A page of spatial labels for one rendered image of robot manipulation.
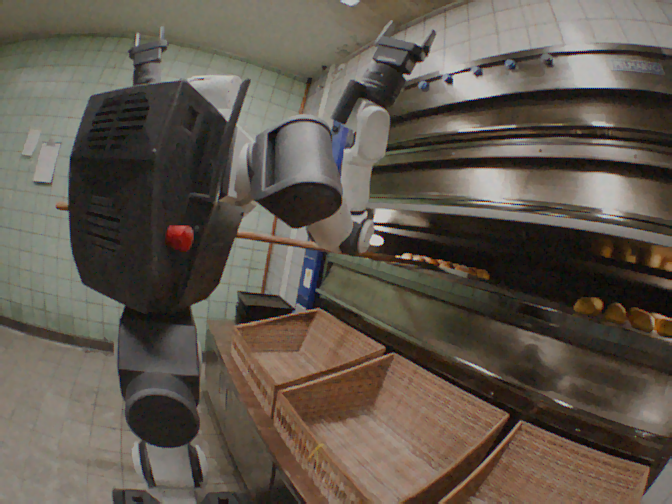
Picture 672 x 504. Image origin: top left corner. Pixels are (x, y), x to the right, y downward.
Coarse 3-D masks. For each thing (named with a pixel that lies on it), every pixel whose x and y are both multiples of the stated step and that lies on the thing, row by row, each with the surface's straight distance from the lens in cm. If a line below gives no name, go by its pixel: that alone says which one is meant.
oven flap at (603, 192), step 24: (384, 168) 148; (408, 168) 135; (432, 168) 125; (456, 168) 117; (480, 168) 111; (504, 168) 106; (528, 168) 102; (552, 168) 100; (576, 168) 98; (600, 168) 98; (624, 168) 98; (384, 192) 135; (408, 192) 124; (432, 192) 115; (456, 192) 109; (480, 192) 103; (504, 192) 99; (528, 192) 96; (552, 192) 94; (576, 192) 92; (600, 192) 92; (624, 192) 92; (648, 192) 93; (624, 216) 85; (648, 216) 86
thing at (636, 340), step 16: (336, 256) 158; (384, 272) 128; (400, 272) 121; (416, 272) 115; (448, 288) 105; (464, 288) 102; (480, 288) 104; (496, 304) 96; (512, 304) 94; (528, 304) 92; (544, 320) 90; (560, 320) 89; (576, 320) 88; (592, 320) 89; (608, 336) 88; (624, 336) 88; (640, 336) 88; (656, 352) 90
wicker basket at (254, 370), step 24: (312, 312) 160; (240, 336) 136; (288, 336) 160; (312, 336) 161; (336, 336) 146; (360, 336) 133; (240, 360) 138; (264, 360) 150; (288, 360) 155; (312, 360) 156; (336, 360) 142; (360, 360) 116; (264, 384) 111; (288, 384) 104; (264, 408) 114
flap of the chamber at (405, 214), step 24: (384, 216) 125; (408, 216) 111; (432, 216) 100; (456, 216) 91; (480, 216) 85; (504, 216) 81; (528, 216) 79; (552, 216) 77; (528, 240) 95; (552, 240) 89; (576, 240) 83; (600, 240) 79; (624, 240) 75; (648, 240) 74; (648, 264) 91
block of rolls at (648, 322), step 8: (576, 304) 105; (584, 304) 103; (592, 304) 104; (600, 304) 131; (616, 304) 115; (584, 312) 103; (592, 312) 104; (608, 312) 102; (616, 312) 102; (624, 312) 104; (632, 312) 132; (640, 312) 114; (608, 320) 103; (616, 320) 102; (624, 320) 103; (632, 320) 113; (640, 320) 104; (648, 320) 104; (656, 320) 124; (664, 320) 109; (640, 328) 104; (648, 328) 104; (656, 328) 116; (664, 328) 107
